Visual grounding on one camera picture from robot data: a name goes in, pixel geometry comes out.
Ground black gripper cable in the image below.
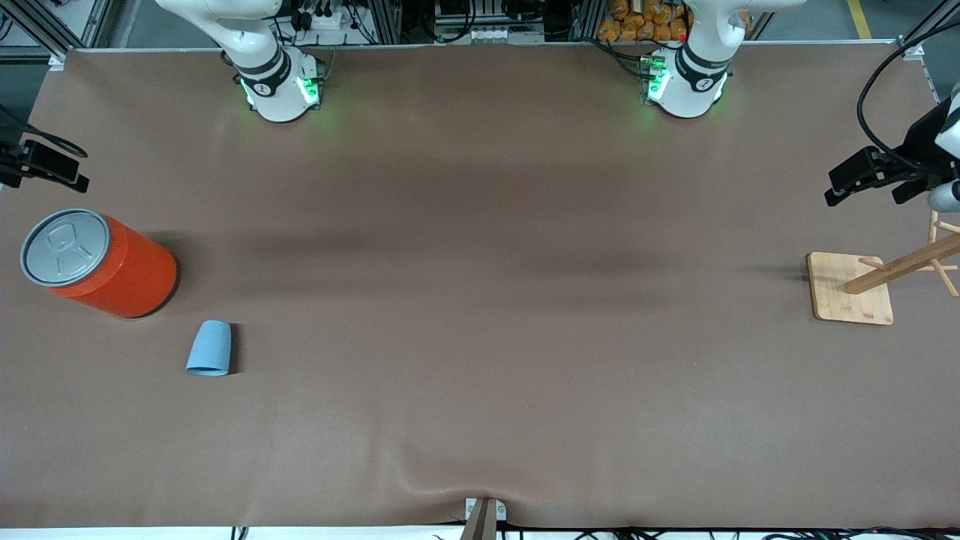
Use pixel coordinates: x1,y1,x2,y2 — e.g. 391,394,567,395
0,105,89,160
857,21,960,177

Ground white power strip black plugs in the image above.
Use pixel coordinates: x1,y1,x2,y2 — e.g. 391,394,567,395
289,0,361,31

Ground light blue plastic cup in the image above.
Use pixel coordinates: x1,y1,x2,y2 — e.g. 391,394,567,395
185,319,233,377

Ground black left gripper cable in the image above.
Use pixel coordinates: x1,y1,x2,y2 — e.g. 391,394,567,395
857,21,960,177

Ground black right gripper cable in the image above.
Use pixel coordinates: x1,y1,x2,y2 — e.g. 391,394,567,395
0,105,89,160

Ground wooden mug rack stand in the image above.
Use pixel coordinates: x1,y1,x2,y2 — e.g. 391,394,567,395
806,210,960,327

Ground brown table mat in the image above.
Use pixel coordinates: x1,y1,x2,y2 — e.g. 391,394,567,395
0,43,960,530

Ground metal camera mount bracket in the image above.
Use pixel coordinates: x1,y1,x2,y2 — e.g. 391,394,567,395
463,496,507,540

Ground aluminium frame structure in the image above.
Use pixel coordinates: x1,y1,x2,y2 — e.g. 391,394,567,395
0,0,113,62
900,15,960,62

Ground large orange can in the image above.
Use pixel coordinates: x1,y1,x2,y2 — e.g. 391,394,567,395
20,208,179,320

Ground bag of orange snacks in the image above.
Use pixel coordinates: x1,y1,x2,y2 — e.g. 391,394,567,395
598,0,691,44

